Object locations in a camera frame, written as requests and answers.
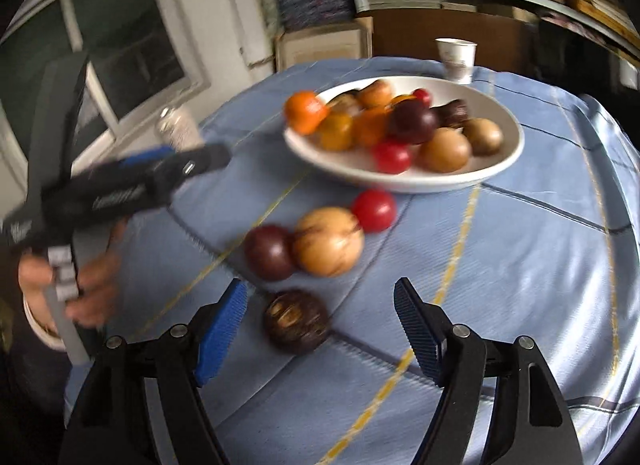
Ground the yellow orange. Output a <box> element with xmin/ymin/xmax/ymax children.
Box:
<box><xmin>317</xmin><ymin>112</ymin><xmax>354</xmax><ymax>152</ymax></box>

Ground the window left wall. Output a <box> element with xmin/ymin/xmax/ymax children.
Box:
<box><xmin>0</xmin><ymin>0</ymin><xmax>212</xmax><ymax>186</ymax></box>

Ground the orange fruit front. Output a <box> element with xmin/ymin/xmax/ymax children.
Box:
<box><xmin>356</xmin><ymin>80</ymin><xmax>395</xmax><ymax>109</ymax></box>

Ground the white oval plate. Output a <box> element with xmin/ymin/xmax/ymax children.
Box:
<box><xmin>284</xmin><ymin>75</ymin><xmax>525</xmax><ymax>193</ymax></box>

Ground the orange tangerine back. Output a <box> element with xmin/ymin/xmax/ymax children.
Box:
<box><xmin>352</xmin><ymin>108</ymin><xmax>390</xmax><ymax>149</ymax></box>

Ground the red cherry tomato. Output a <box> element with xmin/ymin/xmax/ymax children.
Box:
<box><xmin>372</xmin><ymin>140</ymin><xmax>411</xmax><ymax>175</ymax></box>
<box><xmin>412</xmin><ymin>88</ymin><xmax>433</xmax><ymax>108</ymax></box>

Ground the red cherry tomato front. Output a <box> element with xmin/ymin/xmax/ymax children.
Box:
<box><xmin>412</xmin><ymin>88</ymin><xmax>433</xmax><ymax>108</ymax></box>

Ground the large orange tangerine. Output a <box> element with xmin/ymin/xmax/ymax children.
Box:
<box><xmin>283</xmin><ymin>90</ymin><xmax>330</xmax><ymax>136</ymax></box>

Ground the tan round fruit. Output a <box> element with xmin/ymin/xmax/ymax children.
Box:
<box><xmin>414</xmin><ymin>127</ymin><xmax>472</xmax><ymax>174</ymax></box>

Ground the white paper cup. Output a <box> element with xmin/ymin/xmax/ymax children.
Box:
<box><xmin>436</xmin><ymin>37</ymin><xmax>477</xmax><ymax>85</ymax></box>

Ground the dark purple plum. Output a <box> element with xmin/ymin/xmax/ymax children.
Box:
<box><xmin>388</xmin><ymin>99</ymin><xmax>439</xmax><ymax>144</ymax></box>

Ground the person's left hand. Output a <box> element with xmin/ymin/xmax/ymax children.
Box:
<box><xmin>17</xmin><ymin>218</ymin><xmax>128</xmax><ymax>335</ymax></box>

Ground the red tomato back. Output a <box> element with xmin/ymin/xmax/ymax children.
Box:
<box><xmin>350</xmin><ymin>189</ymin><xmax>397</xmax><ymax>233</ymax></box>

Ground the blue checked tablecloth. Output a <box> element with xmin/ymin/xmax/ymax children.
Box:
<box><xmin>108</xmin><ymin>58</ymin><xmax>639</xmax><ymax>464</ymax></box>

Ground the framed wooden panel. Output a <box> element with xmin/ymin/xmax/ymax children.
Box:
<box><xmin>274</xmin><ymin>17</ymin><xmax>373</xmax><ymax>72</ymax></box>

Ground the large brown passion fruit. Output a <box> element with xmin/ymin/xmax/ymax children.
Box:
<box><xmin>293</xmin><ymin>207</ymin><xmax>364</xmax><ymax>277</ymax></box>

